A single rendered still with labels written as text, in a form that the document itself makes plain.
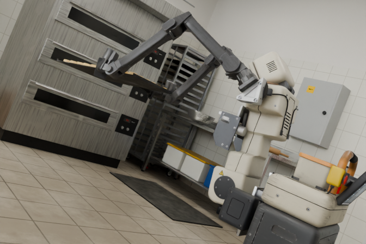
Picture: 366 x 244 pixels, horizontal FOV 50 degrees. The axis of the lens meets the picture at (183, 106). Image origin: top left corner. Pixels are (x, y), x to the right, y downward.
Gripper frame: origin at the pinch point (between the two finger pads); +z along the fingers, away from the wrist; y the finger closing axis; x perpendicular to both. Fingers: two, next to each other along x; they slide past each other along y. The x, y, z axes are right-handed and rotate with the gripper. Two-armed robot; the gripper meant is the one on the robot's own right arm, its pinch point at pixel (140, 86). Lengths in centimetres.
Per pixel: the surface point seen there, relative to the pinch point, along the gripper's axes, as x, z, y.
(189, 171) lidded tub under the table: -217, -115, -56
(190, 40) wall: -354, -93, 134
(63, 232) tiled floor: 10, 17, -96
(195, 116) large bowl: -242, -108, 13
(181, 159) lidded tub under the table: -236, -106, -45
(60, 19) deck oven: -156, 78, 53
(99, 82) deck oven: -190, 22, 9
